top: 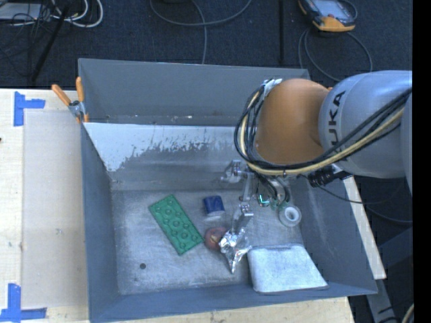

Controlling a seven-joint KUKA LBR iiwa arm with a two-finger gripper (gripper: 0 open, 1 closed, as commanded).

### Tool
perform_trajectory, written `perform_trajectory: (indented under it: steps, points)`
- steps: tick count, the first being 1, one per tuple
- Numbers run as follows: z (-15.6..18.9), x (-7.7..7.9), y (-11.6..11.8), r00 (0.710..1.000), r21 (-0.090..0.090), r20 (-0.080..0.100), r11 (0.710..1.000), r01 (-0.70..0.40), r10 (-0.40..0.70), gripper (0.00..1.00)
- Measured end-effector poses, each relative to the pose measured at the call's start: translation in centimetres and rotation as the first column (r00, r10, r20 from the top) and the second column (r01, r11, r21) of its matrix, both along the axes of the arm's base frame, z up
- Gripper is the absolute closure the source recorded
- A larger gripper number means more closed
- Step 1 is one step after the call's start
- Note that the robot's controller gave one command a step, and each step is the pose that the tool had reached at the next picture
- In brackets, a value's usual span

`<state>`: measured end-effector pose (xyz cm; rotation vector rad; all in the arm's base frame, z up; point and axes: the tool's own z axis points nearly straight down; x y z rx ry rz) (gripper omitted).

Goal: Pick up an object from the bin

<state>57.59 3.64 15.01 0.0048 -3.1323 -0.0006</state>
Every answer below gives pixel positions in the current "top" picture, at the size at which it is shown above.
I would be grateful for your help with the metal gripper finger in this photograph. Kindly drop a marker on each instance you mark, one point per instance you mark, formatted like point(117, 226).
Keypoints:
point(241, 218)
point(232, 173)

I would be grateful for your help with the small blue cup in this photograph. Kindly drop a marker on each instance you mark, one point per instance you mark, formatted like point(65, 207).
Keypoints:
point(213, 205)

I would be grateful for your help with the crumpled silver foil packet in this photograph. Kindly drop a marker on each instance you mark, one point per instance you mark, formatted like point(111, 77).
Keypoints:
point(235, 250)

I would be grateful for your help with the clear tape roll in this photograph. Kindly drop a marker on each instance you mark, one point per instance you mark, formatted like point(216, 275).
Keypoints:
point(289, 216)

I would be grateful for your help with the dark green flat block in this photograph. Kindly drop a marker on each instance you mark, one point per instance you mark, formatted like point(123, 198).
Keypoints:
point(175, 224)

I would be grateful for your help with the pale grey flat sponge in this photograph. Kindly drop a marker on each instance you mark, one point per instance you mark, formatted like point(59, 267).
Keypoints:
point(286, 268)

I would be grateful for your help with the grey metal bin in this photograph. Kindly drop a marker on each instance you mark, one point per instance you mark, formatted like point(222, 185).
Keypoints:
point(141, 167)

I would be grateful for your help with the black cylinder on white bracket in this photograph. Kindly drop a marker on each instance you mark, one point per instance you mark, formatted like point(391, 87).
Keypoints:
point(324, 177)

